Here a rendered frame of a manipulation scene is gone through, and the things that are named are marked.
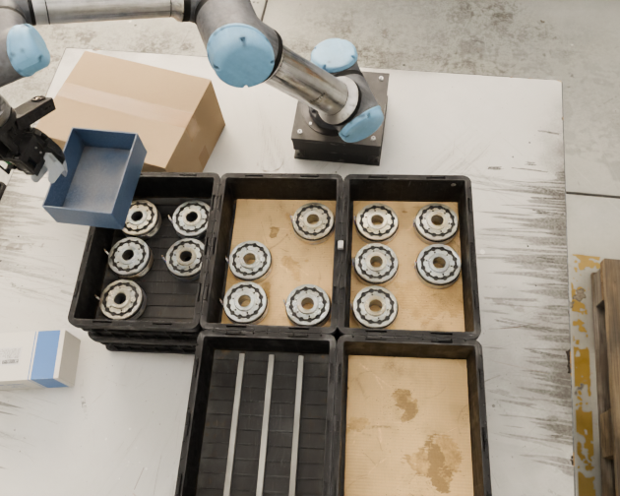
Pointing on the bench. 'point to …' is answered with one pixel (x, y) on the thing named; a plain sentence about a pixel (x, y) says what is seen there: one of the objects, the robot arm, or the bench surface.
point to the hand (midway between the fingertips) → (61, 169)
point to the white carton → (30, 360)
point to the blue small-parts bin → (96, 178)
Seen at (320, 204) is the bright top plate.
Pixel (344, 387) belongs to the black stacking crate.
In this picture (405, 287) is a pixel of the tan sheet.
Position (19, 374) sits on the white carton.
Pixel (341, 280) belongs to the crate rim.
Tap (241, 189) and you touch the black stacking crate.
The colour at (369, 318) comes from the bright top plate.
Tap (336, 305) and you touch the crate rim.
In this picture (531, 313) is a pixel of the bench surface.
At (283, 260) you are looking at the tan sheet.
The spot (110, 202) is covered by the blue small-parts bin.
